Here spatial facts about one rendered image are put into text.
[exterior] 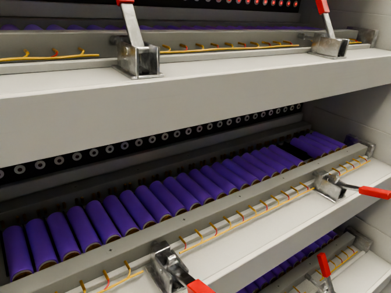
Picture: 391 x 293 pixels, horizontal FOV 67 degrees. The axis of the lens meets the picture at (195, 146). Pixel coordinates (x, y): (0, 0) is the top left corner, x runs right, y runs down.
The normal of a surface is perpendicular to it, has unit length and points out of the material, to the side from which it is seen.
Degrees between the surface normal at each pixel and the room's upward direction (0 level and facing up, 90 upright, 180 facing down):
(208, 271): 18
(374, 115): 90
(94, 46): 108
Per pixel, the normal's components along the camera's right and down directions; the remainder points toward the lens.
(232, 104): 0.58, 0.42
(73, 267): 0.07, -0.88
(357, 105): -0.82, 0.21
